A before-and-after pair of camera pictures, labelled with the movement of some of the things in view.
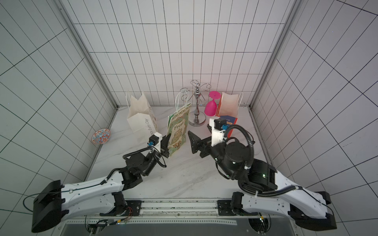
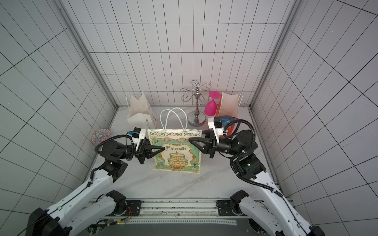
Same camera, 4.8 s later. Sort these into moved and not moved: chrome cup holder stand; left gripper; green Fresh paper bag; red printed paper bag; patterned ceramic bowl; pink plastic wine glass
Moved: left gripper; green Fresh paper bag
Not moved: chrome cup holder stand; pink plastic wine glass; red printed paper bag; patterned ceramic bowl
